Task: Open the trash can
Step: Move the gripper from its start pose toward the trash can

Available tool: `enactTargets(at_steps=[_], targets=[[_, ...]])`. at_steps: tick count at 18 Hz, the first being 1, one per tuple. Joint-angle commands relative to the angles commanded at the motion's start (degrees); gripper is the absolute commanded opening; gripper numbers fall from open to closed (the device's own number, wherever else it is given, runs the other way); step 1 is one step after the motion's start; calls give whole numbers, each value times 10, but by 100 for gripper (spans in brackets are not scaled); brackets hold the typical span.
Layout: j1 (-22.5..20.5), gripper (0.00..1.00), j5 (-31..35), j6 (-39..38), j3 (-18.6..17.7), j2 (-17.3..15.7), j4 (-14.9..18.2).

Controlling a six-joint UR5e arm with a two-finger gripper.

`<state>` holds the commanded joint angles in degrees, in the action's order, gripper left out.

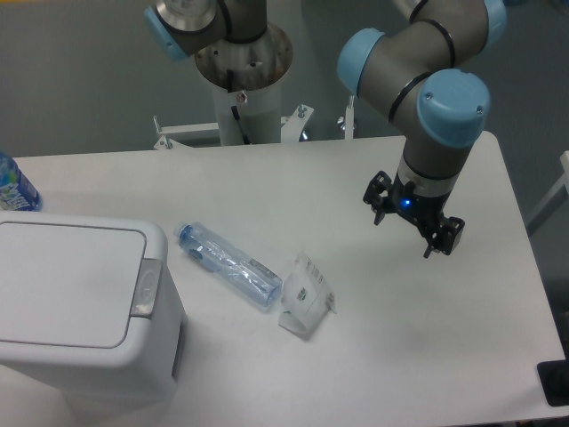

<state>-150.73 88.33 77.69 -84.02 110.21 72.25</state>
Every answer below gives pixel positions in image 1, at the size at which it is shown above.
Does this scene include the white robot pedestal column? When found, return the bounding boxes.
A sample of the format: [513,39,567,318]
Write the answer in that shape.
[194,21,294,146]

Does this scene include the blue labelled water bottle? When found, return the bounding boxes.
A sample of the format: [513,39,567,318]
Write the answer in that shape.
[1,152,42,212]

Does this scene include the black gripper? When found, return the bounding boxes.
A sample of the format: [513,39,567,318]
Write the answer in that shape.
[363,171,465,259]

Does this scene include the white push-lid trash can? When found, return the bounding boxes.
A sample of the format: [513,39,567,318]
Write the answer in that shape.
[1,212,187,400]

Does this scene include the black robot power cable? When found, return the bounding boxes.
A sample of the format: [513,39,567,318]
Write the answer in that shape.
[226,68,251,146]

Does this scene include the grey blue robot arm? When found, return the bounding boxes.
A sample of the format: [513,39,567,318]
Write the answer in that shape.
[144,1,507,254]

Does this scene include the clear blue plastic bottle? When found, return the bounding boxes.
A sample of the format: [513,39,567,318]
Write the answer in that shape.
[173,222,283,309]

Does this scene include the white frame at right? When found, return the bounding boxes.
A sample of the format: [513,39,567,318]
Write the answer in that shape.
[525,150,568,236]

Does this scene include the black table corner device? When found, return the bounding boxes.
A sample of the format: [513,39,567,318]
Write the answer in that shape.
[537,359,568,407]

